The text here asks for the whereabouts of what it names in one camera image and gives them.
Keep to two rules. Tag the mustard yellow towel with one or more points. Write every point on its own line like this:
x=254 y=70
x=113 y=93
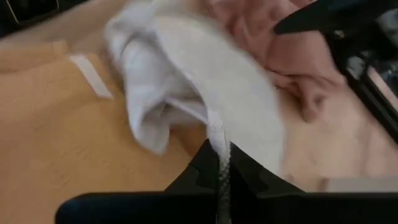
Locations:
x=62 y=130

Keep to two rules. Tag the pink striped towel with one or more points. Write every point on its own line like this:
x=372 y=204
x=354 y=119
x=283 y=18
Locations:
x=295 y=62

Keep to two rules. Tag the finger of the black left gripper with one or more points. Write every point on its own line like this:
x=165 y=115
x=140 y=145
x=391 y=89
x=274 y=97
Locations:
x=311 y=15

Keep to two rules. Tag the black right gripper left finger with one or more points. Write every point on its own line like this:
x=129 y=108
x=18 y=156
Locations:
x=202 y=174

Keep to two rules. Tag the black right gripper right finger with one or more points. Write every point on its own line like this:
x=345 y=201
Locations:
x=252 y=177

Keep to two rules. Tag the white plaid kitchen towel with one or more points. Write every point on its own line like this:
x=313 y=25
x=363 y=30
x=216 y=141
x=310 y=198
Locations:
x=217 y=77

